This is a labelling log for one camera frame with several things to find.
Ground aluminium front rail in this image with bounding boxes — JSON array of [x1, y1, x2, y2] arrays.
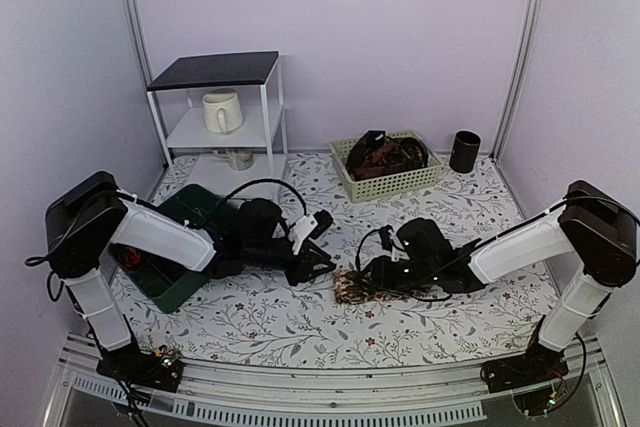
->
[[42, 334, 626, 427]]

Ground aluminium frame post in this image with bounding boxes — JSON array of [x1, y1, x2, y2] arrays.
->
[[122, 0, 174, 170], [491, 0, 543, 163]]

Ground red rolled tie in bin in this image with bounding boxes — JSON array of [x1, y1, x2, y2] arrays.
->
[[120, 247, 143, 271]]

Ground left aluminium frame post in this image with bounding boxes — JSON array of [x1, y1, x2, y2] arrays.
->
[[122, 0, 174, 170]]

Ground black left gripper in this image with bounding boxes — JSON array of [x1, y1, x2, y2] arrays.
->
[[245, 241, 337, 288]]

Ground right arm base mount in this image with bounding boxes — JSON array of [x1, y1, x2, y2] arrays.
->
[[480, 343, 569, 417]]

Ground right aluminium frame post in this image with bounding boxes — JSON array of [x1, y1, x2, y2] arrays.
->
[[491, 0, 543, 163]]

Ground pale green perforated basket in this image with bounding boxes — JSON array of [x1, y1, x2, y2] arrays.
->
[[330, 130, 444, 203]]

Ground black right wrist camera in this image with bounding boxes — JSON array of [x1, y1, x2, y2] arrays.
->
[[396, 218, 453, 261]]

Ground dark brown rolled ties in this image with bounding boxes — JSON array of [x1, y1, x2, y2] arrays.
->
[[346, 130, 429, 181]]

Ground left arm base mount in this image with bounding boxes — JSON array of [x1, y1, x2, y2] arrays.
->
[[96, 343, 184, 393]]

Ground cream floral patterned tie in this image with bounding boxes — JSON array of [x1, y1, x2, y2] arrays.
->
[[333, 270, 402, 305]]

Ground white shelf with black top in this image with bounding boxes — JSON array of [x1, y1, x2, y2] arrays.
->
[[147, 51, 288, 194]]

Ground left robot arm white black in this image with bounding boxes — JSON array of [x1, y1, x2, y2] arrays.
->
[[44, 171, 336, 381]]

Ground black cylindrical cup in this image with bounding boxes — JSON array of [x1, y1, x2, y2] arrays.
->
[[449, 130, 481, 174]]

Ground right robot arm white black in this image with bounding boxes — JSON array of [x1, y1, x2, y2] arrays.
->
[[355, 180, 639, 383]]

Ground floral patterned table mat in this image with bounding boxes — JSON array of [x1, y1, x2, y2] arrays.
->
[[111, 153, 558, 369]]

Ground dark green plastic bin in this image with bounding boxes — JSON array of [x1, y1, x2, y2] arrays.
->
[[107, 184, 222, 314]]

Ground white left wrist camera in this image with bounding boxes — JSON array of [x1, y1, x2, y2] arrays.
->
[[288, 210, 333, 255]]

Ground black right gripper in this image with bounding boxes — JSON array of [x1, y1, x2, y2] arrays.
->
[[355, 255, 439, 296]]

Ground white ceramic mug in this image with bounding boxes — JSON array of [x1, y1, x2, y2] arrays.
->
[[202, 88, 244, 135]]

